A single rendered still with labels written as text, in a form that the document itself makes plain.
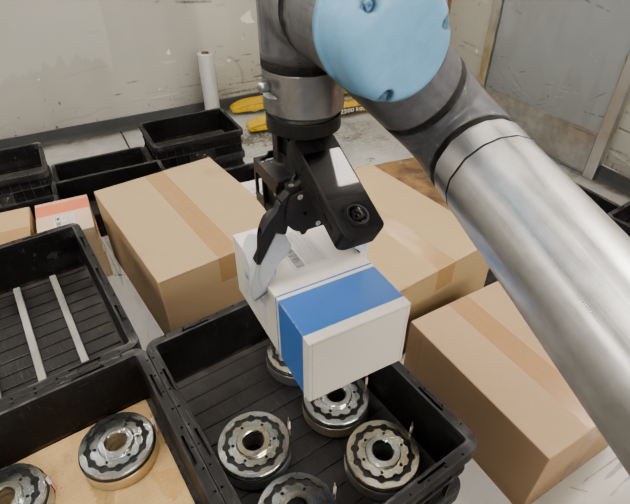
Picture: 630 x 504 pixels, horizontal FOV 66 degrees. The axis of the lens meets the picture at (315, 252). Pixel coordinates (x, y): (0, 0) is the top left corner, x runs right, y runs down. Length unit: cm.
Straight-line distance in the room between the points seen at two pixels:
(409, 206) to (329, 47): 82
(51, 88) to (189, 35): 99
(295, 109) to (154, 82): 346
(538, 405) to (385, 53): 64
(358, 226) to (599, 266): 21
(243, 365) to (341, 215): 48
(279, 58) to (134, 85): 345
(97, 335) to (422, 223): 68
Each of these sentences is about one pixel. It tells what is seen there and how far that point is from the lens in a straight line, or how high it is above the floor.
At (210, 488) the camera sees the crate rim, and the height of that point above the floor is 93.
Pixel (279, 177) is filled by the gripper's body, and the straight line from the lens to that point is 49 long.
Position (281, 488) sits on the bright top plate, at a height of 86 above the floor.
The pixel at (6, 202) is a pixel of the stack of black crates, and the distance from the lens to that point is 220.
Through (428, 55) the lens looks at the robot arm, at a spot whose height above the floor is 140.
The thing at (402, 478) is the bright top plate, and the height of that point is 86.
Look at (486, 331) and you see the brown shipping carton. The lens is 91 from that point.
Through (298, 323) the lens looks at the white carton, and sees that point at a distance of 48.
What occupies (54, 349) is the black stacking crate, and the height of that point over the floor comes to 83.
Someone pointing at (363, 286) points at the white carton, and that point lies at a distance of 52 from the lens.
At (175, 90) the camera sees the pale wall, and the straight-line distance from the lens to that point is 393.
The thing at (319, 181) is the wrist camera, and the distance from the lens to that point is 44.
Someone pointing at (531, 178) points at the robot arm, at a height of 134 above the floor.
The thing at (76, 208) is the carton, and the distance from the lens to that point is 131.
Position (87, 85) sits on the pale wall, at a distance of 381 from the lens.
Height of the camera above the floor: 149
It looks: 38 degrees down
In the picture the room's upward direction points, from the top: straight up
